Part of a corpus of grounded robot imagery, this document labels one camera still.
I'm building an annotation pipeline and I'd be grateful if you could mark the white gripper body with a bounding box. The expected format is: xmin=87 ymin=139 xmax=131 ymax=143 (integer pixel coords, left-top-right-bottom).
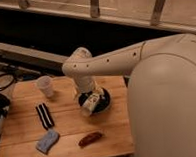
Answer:
xmin=80 ymin=89 xmax=105 ymax=117

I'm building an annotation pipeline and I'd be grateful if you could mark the black white striped eraser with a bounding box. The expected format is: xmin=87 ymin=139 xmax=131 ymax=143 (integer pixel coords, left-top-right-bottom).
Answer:
xmin=35 ymin=103 xmax=54 ymax=130

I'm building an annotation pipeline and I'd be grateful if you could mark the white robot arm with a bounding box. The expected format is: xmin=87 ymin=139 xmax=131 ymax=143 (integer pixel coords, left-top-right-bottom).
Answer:
xmin=62 ymin=33 xmax=196 ymax=157

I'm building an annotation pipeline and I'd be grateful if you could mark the white ceramic cup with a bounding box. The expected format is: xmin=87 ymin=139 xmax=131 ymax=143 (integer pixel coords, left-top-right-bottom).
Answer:
xmin=36 ymin=75 xmax=54 ymax=98

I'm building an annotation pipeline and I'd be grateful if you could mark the black round plate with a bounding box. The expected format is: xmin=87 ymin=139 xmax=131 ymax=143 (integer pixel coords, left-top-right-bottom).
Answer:
xmin=79 ymin=88 xmax=111 ymax=117

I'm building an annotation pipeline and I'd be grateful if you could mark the brown oblong food item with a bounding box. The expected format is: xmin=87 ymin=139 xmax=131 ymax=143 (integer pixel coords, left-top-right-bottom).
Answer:
xmin=78 ymin=132 xmax=103 ymax=147

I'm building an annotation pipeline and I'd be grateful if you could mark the blue sponge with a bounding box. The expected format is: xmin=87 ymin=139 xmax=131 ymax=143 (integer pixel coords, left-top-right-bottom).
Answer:
xmin=35 ymin=129 xmax=60 ymax=154

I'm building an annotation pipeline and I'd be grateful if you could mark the metal rail frame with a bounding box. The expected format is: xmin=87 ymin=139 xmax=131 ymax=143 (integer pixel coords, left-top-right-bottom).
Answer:
xmin=0 ymin=0 xmax=196 ymax=33

